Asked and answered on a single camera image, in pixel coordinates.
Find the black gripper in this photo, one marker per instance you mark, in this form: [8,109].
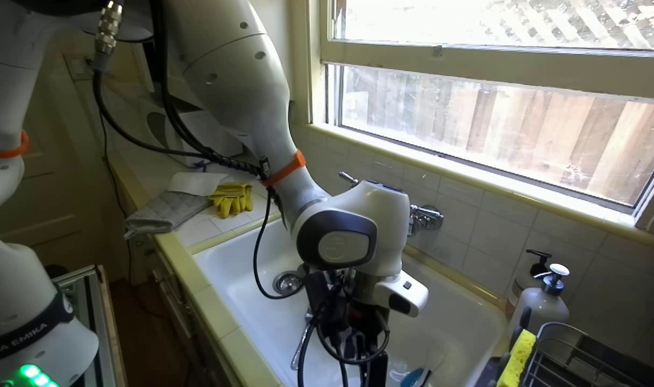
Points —
[349,323]

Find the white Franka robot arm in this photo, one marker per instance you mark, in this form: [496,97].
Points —
[232,71]

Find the metal fork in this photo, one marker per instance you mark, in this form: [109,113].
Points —
[298,355]

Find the round sink drain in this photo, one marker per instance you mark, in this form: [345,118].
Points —
[286,284]

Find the blue plastic utensil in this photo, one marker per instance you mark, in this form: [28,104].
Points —
[412,376]

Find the white ceramic sink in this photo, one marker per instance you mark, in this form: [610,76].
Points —
[456,329]

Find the cream lower cabinet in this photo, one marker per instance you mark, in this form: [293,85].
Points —
[167,315]

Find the white soap pump bottle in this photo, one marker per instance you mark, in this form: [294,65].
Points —
[543,303]

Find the dark soap pump bottle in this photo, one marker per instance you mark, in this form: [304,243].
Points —
[536,262]

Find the gray dish cloth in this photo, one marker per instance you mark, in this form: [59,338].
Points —
[165,211]

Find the dark dish rack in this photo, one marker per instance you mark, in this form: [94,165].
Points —
[592,361]

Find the wooden fence outside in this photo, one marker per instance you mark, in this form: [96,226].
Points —
[556,137]

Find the large kitchen window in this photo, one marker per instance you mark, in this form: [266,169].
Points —
[484,65]

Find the cream panel door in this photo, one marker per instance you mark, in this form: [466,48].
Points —
[61,201]

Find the chrome wall faucet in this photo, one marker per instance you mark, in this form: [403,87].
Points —
[426,215]

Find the metal cart frame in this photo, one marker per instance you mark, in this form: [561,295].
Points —
[91,309]

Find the wall outlet plate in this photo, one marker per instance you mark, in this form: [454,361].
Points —
[80,67]

